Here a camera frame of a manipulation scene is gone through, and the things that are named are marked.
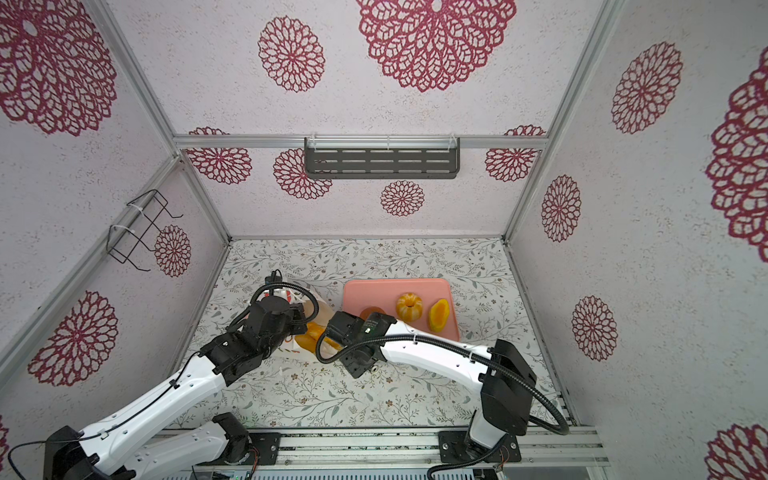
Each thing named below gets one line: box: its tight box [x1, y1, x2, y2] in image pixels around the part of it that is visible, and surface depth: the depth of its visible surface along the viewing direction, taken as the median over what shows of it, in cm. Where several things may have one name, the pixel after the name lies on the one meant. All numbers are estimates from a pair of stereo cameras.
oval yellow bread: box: [429, 298, 450, 333], surface depth 97 cm
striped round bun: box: [396, 292, 423, 323], surface depth 99 cm
